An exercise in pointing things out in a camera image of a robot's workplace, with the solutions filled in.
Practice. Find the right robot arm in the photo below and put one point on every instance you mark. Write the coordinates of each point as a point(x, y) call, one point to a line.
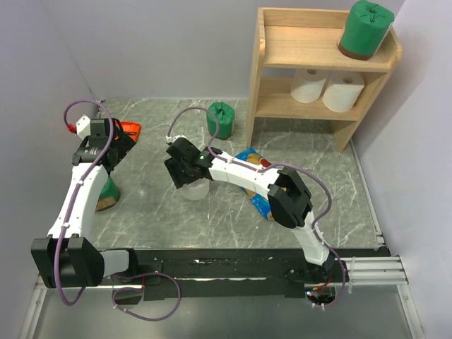
point(287, 194)

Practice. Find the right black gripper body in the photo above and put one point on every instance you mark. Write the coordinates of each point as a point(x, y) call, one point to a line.
point(182, 171)

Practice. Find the white paper towel roll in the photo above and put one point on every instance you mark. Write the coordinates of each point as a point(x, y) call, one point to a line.
point(342, 90)
point(196, 190)
point(307, 85)

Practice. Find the green wrapped roll back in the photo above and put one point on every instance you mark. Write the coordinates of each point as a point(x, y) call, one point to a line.
point(225, 115)

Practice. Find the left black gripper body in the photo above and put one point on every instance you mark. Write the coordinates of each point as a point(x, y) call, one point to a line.
point(122, 144)

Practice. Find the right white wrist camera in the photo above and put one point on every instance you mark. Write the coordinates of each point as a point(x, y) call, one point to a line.
point(171, 139)

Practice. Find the green wrapped roll left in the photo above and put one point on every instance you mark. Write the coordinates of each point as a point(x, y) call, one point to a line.
point(109, 195)

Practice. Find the green paper towel roll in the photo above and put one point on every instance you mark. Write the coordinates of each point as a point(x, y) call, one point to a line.
point(365, 28)

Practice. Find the blue Lays chips bag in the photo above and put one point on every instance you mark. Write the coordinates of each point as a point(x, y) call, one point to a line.
point(259, 202)

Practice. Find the orange razor package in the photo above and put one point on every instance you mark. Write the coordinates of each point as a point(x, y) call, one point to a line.
point(132, 129)

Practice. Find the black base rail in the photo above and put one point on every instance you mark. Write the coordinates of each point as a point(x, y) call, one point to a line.
point(188, 273)

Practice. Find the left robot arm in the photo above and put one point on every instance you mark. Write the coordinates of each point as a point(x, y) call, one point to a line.
point(67, 243)

